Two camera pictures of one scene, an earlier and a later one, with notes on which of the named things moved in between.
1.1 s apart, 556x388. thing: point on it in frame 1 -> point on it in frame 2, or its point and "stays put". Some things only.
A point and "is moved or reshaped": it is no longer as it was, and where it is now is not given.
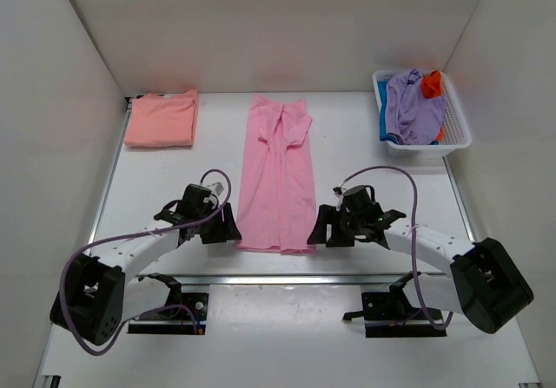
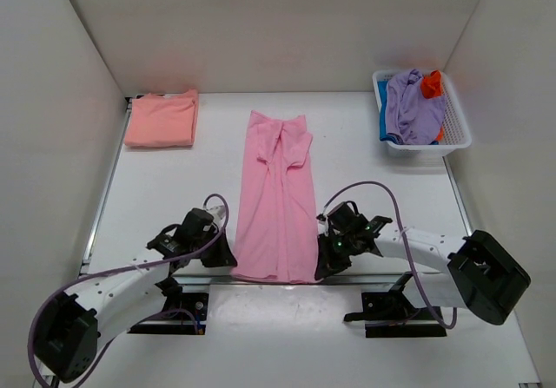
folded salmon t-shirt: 161,121 stays put
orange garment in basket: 432,85 stays put
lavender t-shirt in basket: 411,118 stays put
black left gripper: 226,229 -> 223,256
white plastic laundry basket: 418,114 stays put
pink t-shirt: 277,206 is moved or reshaped
